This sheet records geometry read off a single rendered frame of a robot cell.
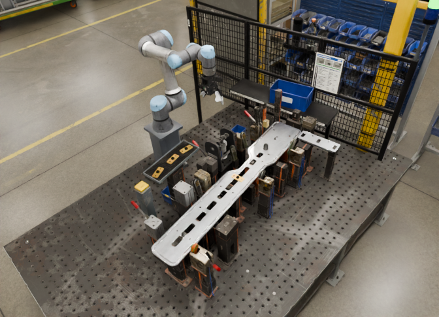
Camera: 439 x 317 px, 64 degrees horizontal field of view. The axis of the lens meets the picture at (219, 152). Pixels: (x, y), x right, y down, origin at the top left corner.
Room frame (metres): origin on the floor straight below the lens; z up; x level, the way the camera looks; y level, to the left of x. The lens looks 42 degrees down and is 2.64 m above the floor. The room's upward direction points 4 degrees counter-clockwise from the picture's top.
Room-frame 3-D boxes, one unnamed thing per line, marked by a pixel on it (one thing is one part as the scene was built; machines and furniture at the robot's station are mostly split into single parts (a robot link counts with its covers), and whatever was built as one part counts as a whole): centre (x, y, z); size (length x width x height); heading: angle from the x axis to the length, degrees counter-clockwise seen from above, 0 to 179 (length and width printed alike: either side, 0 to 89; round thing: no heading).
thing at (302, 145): (1.85, -0.60, 0.84); 0.11 x 0.10 x 0.28; 50
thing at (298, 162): (1.73, -0.53, 0.87); 0.12 x 0.09 x 0.35; 50
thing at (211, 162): (1.65, 0.07, 0.89); 0.13 x 0.11 x 0.38; 50
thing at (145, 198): (1.39, 0.46, 0.92); 0.08 x 0.08 x 0.44; 50
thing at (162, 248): (1.53, -0.10, 1.00); 1.38 x 0.22 x 0.02; 140
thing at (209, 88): (1.77, 0.03, 1.58); 0.09 x 0.08 x 0.12; 140
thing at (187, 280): (1.06, 0.29, 0.84); 0.18 x 0.06 x 0.29; 50
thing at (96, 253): (1.62, -0.02, 0.68); 2.56 x 1.61 x 0.04; 133
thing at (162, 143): (2.02, 0.40, 0.90); 0.21 x 0.21 x 0.40; 43
